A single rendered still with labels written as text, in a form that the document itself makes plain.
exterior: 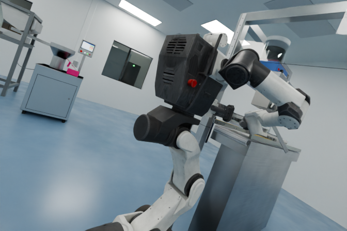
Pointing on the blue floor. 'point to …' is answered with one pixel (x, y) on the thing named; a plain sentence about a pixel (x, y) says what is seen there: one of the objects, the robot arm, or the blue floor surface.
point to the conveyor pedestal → (239, 193)
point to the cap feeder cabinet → (51, 92)
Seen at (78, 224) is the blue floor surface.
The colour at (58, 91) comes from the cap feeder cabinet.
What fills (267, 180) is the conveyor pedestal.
